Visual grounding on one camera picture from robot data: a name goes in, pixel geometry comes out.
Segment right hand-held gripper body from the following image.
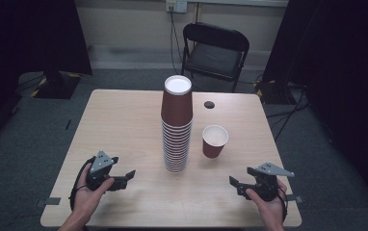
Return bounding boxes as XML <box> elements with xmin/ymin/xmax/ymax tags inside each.
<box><xmin>245</xmin><ymin>162</ymin><xmax>296</xmax><ymax>203</ymax></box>

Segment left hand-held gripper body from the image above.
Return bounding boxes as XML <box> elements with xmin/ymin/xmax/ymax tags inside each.
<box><xmin>85</xmin><ymin>150</ymin><xmax>119</xmax><ymax>193</ymax></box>

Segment single brown paper cup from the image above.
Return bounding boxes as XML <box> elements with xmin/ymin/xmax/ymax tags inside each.
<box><xmin>201</xmin><ymin>124</ymin><xmax>230</xmax><ymax>160</ymax></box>

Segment stack of brown paper cups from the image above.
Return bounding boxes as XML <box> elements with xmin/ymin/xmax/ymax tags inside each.
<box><xmin>160</xmin><ymin>74</ymin><xmax>194</xmax><ymax>174</ymax></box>

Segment person's right hand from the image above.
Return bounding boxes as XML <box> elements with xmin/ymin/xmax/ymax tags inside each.
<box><xmin>245</xmin><ymin>178</ymin><xmax>289</xmax><ymax>231</ymax></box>

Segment person's left hand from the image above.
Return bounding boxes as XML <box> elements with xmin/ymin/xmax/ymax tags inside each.
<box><xmin>70</xmin><ymin>163</ymin><xmax>116</xmax><ymax>223</ymax></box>

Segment grey tape strip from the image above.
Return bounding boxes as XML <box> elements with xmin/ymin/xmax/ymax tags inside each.
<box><xmin>286</xmin><ymin>193</ymin><xmax>304</xmax><ymax>204</ymax></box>
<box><xmin>35</xmin><ymin>196</ymin><xmax>63</xmax><ymax>208</ymax></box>

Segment black stand base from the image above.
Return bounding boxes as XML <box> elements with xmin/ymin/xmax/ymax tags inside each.
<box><xmin>30</xmin><ymin>70</ymin><xmax>83</xmax><ymax>100</ymax></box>
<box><xmin>254</xmin><ymin>79</ymin><xmax>302</xmax><ymax>106</ymax></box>

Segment black folding chair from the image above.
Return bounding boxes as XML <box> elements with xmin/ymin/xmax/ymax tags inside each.
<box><xmin>180</xmin><ymin>21</ymin><xmax>250</xmax><ymax>93</ymax></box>

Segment dark curtain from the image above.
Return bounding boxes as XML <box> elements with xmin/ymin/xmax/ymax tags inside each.
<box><xmin>0</xmin><ymin>0</ymin><xmax>93</xmax><ymax>152</ymax></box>
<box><xmin>262</xmin><ymin>0</ymin><xmax>368</xmax><ymax>222</ymax></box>

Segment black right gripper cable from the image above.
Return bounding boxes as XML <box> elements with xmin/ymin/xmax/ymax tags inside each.
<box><xmin>276</xmin><ymin>187</ymin><xmax>290</xmax><ymax>223</ymax></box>

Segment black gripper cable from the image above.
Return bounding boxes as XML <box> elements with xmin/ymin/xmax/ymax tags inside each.
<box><xmin>276</xmin><ymin>187</ymin><xmax>290</xmax><ymax>223</ymax></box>
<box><xmin>68</xmin><ymin>155</ymin><xmax>97</xmax><ymax>212</ymax></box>

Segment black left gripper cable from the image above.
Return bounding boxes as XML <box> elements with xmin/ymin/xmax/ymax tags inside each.
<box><xmin>68</xmin><ymin>155</ymin><xmax>97</xmax><ymax>212</ymax></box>

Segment black floor cables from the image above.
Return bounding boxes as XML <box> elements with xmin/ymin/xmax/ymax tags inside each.
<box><xmin>264</xmin><ymin>82</ymin><xmax>312</xmax><ymax>142</ymax></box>

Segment white wall trunking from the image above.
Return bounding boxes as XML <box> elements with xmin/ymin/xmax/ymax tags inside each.
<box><xmin>87</xmin><ymin>43</ymin><xmax>274</xmax><ymax>70</ymax></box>

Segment black wall socket cable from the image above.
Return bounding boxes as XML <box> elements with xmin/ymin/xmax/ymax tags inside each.
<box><xmin>169</xmin><ymin>9</ymin><xmax>184</xmax><ymax>75</ymax></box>

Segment white wall socket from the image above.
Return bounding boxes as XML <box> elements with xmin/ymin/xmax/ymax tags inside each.
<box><xmin>165</xmin><ymin>0</ymin><xmax>189</xmax><ymax>14</ymax></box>

